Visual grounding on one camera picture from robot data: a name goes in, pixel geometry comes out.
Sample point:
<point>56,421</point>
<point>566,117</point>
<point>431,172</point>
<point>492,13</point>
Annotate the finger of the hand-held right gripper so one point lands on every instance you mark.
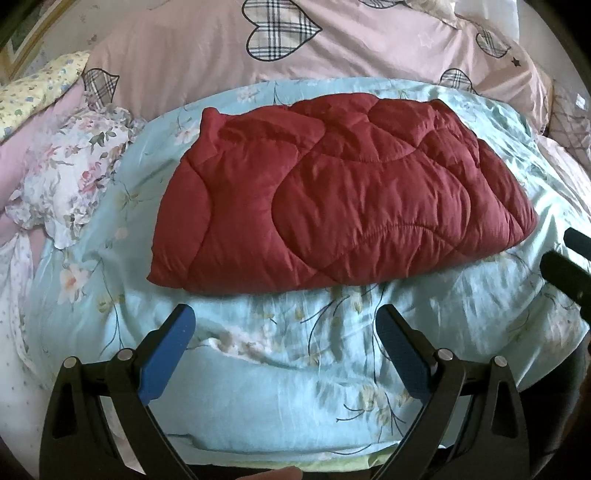
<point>561,272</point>
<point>579,242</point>

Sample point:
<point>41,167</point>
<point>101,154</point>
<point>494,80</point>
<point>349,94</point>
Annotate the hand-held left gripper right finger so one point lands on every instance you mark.
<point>401,355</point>

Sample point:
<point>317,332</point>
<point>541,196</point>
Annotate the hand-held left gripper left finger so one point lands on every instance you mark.
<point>166,355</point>

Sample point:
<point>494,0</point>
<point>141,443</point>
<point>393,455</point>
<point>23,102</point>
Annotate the red quilted blanket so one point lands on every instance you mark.
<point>323,194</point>

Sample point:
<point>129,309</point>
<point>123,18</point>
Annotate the person's left hand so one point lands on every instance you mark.
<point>277,474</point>

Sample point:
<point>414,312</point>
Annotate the light blue floral blanket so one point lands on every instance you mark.
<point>277,383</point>

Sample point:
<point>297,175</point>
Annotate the pale line-patterned cloth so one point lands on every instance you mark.
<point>570,115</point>

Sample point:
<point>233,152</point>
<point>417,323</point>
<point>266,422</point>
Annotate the dark cloth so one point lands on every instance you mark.
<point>558,406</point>

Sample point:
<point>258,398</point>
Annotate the white dotted cloth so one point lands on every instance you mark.
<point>14,314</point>

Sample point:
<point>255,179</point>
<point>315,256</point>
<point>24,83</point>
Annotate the floral ruffled pillow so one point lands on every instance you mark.
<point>78,175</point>

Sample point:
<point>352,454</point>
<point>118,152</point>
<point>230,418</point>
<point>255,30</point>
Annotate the white pillow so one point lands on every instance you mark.
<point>489,11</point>

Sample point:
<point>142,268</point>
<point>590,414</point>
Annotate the pink duvet with plaid hearts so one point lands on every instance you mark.
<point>369,41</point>

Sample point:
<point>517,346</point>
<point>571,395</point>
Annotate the yellow floral pillow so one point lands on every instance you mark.
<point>37,87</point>

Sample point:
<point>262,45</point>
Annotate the wooden picture frame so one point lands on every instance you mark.
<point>18,46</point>

